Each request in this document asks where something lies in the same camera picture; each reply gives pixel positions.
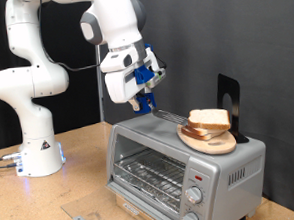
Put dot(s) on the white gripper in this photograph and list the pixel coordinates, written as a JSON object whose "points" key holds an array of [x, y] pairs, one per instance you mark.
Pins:
{"points": [[119, 86]]}

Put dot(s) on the metal spatula with blue block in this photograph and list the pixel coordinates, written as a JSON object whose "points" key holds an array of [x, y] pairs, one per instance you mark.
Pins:
{"points": [[145, 105]]}

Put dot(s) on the glass toaster oven door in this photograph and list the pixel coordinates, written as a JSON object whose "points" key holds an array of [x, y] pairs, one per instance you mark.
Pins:
{"points": [[89, 207]]}

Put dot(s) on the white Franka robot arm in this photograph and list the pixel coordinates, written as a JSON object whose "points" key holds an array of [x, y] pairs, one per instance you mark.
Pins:
{"points": [[28, 83]]}

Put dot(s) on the silver toaster oven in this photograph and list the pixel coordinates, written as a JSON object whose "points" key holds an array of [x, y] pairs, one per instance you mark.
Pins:
{"points": [[224, 172]]}

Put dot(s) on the metal pole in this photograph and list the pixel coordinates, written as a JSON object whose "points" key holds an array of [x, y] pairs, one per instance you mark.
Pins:
{"points": [[100, 99]]}

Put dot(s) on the round wooden cutting board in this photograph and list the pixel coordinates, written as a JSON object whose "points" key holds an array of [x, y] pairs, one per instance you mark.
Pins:
{"points": [[219, 146]]}

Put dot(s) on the black metal bookend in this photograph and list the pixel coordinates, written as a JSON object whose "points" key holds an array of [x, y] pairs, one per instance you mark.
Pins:
{"points": [[234, 88]]}

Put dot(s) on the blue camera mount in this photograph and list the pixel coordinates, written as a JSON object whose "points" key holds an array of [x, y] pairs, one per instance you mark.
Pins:
{"points": [[143, 74]]}

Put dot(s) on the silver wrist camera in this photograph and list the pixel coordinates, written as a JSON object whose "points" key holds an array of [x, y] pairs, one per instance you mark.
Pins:
{"points": [[156, 79]]}

